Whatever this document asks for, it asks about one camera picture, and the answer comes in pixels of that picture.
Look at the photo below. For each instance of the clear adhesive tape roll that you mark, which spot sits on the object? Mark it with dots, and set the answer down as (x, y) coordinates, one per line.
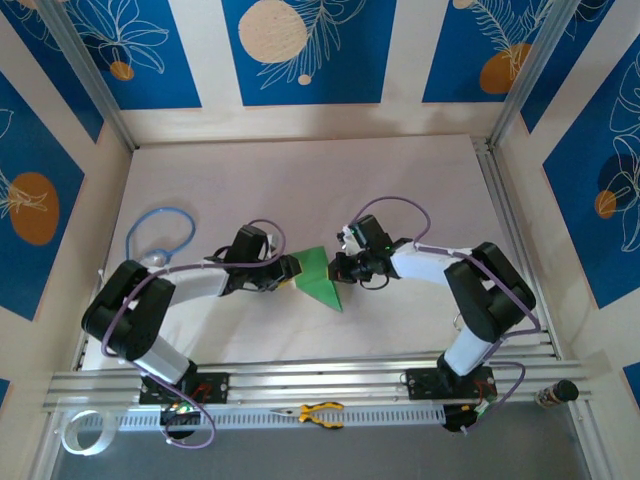
(107, 435)

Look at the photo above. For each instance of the yellow and black pliers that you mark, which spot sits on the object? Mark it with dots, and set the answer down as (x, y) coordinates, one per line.
(320, 415)

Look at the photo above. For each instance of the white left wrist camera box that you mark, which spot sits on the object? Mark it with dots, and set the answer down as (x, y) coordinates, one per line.
(273, 242)

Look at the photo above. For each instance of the aluminium side rail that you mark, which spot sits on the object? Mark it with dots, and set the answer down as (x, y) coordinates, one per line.
(487, 170)

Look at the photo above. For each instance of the small metal hook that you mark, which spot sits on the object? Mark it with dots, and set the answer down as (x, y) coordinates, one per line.
(456, 322)

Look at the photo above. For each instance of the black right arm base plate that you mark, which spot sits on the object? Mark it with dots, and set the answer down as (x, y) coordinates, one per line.
(425, 385)

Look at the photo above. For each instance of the small bottle with black cap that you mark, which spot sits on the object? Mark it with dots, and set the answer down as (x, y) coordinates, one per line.
(562, 391)

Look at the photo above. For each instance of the aluminium frame post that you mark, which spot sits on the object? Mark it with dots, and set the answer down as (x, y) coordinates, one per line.
(90, 70)
(527, 75)

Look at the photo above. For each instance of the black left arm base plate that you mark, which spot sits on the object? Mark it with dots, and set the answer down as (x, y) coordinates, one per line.
(215, 387)

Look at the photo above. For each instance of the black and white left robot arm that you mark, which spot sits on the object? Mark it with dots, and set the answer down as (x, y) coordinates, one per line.
(195, 287)

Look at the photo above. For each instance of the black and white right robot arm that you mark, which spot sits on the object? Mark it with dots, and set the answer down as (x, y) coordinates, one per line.
(425, 265)

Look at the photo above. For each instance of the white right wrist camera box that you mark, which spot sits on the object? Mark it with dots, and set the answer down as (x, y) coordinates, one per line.
(348, 240)

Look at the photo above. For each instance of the blue tube stethoscope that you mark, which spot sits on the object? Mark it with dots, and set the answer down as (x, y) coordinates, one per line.
(156, 258)

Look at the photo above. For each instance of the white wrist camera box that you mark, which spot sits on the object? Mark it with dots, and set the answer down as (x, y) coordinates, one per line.
(273, 242)
(348, 240)

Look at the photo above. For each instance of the aluminium mounting rail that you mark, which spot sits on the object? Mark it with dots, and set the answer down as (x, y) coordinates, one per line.
(325, 380)

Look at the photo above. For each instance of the green paper sheet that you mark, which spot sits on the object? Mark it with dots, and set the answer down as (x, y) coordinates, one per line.
(315, 280)

